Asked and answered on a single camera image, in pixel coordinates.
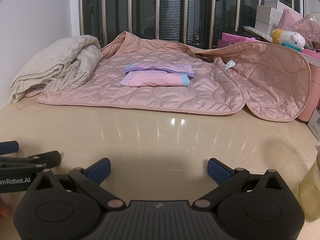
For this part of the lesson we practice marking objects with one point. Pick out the mauve box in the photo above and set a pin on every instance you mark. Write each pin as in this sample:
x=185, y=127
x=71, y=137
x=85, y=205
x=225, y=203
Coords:
x=226, y=43

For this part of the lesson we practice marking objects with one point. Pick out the glass jar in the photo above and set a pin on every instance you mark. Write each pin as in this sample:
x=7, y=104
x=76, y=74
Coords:
x=308, y=195

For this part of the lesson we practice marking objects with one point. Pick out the person's left hand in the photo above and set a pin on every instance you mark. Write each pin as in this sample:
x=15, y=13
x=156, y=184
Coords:
x=4, y=207

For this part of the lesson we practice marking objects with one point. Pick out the plastic bag of pink filling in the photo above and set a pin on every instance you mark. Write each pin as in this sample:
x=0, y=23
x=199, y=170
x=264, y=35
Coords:
x=308, y=27

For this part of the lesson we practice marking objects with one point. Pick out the white alpaca plush toy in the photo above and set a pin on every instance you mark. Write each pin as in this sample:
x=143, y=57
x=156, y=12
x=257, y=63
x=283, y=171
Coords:
x=293, y=38

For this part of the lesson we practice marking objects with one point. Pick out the pale pink storage box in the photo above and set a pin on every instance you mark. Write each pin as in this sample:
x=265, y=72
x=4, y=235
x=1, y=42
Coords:
x=313, y=90

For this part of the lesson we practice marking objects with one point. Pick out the white printed carton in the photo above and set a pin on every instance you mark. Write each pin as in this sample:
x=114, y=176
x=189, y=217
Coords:
x=315, y=127

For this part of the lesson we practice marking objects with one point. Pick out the stack of white boxes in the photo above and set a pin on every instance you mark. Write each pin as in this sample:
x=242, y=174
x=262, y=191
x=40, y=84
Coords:
x=267, y=15

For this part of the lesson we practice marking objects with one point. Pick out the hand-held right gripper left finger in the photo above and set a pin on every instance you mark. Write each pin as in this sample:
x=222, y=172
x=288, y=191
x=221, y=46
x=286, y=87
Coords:
x=100, y=170

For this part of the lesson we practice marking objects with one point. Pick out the magenta flat box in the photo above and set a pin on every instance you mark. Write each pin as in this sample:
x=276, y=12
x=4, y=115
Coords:
x=245, y=38

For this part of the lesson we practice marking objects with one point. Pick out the metal window grille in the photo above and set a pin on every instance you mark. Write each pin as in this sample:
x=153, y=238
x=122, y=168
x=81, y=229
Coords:
x=160, y=10

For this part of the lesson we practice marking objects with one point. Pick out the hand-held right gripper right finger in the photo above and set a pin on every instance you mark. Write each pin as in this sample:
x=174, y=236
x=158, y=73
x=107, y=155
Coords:
x=218, y=171

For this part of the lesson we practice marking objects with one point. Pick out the dark patterned packet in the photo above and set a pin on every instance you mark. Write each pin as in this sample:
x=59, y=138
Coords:
x=257, y=31

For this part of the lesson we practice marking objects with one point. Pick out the cream knitted scarf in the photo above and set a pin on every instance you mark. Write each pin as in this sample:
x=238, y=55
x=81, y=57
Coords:
x=55, y=60

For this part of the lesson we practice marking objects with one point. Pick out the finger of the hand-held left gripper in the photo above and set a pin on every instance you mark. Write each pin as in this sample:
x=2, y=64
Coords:
x=48, y=158
x=10, y=148

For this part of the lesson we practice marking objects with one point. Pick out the pink shirt with purple trim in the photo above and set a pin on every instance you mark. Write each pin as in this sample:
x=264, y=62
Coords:
x=157, y=76

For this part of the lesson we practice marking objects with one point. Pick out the pink scalloped tray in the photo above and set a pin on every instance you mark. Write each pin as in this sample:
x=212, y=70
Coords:
x=311, y=54

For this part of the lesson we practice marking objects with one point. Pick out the pink quilted blanket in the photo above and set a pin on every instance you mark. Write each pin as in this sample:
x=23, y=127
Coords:
x=200, y=90

